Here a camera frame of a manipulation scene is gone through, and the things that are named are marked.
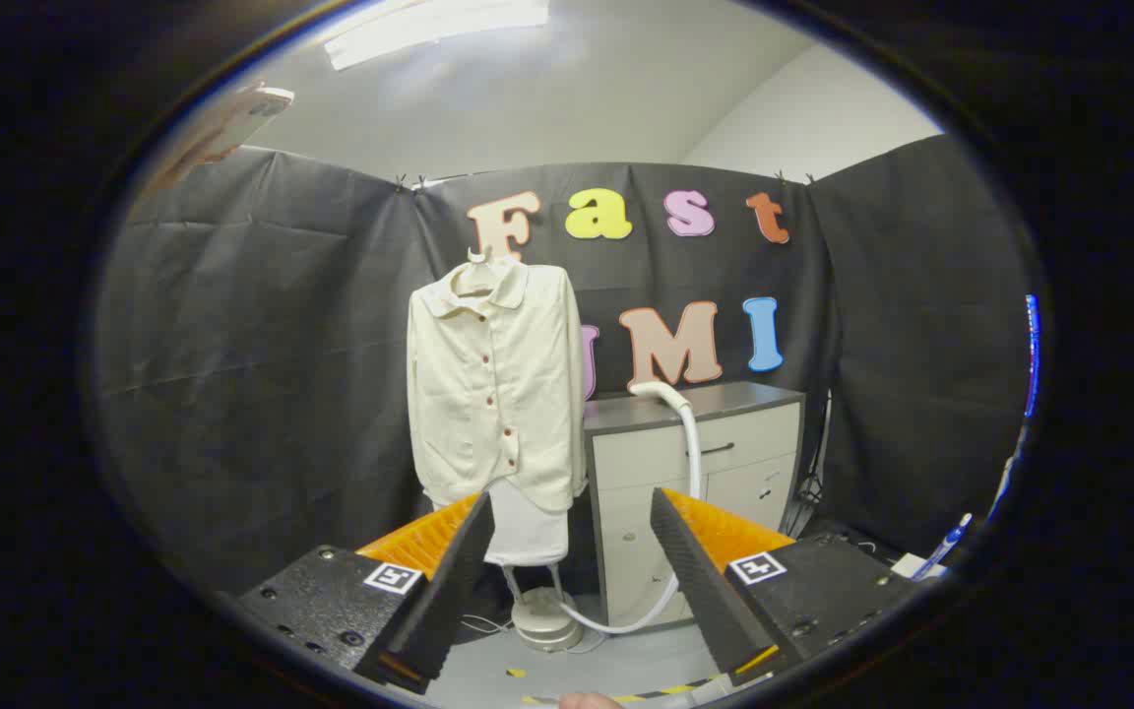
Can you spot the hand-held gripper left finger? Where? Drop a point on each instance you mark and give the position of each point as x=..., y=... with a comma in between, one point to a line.
x=449, y=581

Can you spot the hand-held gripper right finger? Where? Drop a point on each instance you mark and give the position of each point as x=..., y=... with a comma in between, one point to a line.
x=705, y=581

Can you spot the grey garment steamer base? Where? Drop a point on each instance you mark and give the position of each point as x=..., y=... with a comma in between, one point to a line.
x=547, y=620

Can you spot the cream button-up shirt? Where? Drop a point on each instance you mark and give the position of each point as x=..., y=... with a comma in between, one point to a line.
x=488, y=394

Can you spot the white garment steamer head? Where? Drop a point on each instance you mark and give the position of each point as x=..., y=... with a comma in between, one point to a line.
x=656, y=390

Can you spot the white ironing pad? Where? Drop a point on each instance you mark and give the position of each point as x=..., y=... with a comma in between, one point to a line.
x=528, y=532

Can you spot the white cabinet with grey top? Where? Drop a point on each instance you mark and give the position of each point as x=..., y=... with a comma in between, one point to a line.
x=646, y=458

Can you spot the yellow black floor tape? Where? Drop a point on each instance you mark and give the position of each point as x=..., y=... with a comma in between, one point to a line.
x=626, y=695

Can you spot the white paper sheet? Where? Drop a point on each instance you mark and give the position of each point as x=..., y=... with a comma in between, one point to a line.
x=907, y=565

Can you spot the blue pen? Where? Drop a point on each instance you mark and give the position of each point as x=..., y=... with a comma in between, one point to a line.
x=949, y=540

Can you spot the white hanger hook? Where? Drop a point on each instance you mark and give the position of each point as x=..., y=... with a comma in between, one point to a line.
x=476, y=259

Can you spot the blue lit screen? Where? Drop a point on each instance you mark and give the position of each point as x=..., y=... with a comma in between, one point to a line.
x=1032, y=354

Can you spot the ceiling light panel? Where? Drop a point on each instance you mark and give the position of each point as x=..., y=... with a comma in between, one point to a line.
x=429, y=25

